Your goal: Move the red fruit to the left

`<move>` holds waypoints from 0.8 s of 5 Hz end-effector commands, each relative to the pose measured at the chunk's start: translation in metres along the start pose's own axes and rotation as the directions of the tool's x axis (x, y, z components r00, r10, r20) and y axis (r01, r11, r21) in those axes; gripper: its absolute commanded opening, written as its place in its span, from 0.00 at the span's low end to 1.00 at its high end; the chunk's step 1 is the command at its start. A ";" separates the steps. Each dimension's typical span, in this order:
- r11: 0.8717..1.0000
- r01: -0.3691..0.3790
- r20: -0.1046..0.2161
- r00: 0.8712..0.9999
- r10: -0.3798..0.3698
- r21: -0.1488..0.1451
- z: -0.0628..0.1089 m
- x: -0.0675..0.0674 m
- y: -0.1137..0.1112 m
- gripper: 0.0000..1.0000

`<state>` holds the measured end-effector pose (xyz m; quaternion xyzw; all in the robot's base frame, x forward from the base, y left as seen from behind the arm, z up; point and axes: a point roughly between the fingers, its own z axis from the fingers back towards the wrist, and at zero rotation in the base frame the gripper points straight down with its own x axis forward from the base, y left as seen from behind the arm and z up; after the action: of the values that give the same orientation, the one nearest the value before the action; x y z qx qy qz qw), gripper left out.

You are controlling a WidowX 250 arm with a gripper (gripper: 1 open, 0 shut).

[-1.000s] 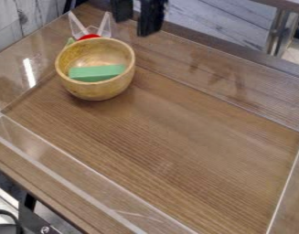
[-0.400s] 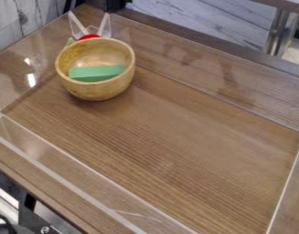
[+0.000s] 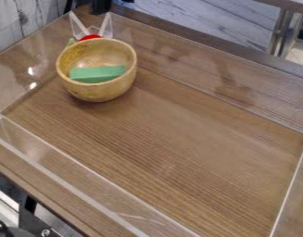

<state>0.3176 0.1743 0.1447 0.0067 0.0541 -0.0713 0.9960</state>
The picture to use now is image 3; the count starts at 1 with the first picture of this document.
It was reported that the green rectangular block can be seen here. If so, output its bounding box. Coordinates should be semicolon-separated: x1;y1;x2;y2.
69;65;127;83

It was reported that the black table leg bracket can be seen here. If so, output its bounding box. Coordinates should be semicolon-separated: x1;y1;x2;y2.
18;195;62;237

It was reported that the clear acrylic corner bracket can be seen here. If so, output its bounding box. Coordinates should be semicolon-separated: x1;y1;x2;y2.
68;12;112;40

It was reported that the wooden bowl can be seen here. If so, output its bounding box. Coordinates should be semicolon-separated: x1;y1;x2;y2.
56;38;137;102

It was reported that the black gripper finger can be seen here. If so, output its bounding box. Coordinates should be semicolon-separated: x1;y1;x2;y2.
92;0;112;15

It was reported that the clear acrylic tray wall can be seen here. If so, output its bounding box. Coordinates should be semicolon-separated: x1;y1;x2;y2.
0;113;199;237

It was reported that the red fruit with green leaf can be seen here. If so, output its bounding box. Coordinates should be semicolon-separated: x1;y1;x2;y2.
66;34;101;47

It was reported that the black cable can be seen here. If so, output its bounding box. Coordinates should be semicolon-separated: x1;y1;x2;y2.
0;217;12;237

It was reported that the metal table leg background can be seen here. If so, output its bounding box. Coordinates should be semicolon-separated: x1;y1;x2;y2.
267;9;303;57

